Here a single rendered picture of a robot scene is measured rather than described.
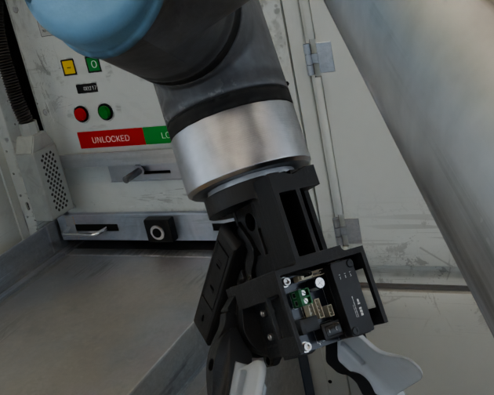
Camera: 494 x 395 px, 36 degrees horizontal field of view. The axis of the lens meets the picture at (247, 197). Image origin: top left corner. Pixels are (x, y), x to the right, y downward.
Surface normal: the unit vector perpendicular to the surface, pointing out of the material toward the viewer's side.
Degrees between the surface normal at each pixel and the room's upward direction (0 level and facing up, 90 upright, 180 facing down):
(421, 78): 67
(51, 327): 0
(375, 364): 108
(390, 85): 81
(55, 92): 90
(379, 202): 90
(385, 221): 90
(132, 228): 90
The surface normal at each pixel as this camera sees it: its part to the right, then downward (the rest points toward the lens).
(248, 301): -0.84, 0.18
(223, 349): 0.43, -0.16
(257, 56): 0.56, -0.30
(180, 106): -0.63, 0.09
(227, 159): -0.25, -0.07
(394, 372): -0.51, 0.65
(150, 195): -0.41, 0.39
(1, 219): 0.84, 0.02
